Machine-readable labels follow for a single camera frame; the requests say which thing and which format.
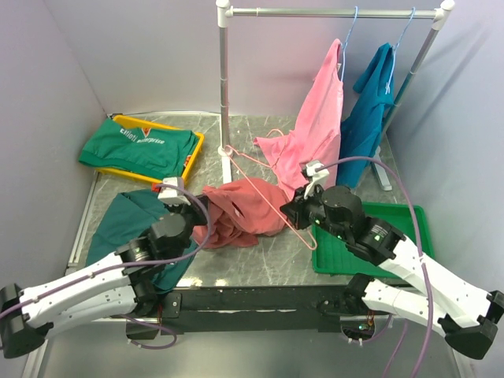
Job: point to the blue t shirt on hanger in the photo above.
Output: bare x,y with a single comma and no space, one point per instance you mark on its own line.
361,131

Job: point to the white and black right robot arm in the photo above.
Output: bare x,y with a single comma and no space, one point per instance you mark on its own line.
464,315

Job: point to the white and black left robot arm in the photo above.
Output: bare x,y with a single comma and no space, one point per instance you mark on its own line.
128,280

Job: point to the light blue hanger right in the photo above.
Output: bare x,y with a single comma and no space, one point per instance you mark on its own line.
395,47

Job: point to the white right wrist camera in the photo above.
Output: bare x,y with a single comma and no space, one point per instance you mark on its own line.
316,174

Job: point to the green plastic tray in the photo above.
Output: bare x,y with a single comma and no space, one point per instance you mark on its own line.
332,257

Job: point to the pink t shirt on hanger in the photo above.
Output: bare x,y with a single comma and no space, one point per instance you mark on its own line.
316,136

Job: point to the light blue hanger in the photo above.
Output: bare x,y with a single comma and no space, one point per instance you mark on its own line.
395,47
345,45

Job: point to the light blue hanger left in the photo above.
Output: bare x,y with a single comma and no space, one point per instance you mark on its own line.
345,45

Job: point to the green printed t shirt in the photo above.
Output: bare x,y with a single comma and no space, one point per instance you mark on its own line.
152,152

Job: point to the yellow plastic tray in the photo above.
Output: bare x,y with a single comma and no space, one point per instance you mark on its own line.
131,122

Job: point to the dark teal t shirt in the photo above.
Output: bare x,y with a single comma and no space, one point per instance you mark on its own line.
128,216

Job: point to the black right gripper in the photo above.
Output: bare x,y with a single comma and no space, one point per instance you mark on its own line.
295,209

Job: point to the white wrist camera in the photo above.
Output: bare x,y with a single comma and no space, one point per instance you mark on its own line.
168,191
316,174

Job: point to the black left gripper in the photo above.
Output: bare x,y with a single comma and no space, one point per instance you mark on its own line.
194,208

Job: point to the salmon red t shirt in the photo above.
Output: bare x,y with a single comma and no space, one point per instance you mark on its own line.
240,212

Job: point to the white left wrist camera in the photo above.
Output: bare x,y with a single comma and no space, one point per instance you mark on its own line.
168,191

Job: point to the silver clothes rack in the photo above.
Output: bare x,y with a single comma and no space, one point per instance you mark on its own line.
225,11

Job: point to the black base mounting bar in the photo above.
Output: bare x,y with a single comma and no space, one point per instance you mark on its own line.
263,308

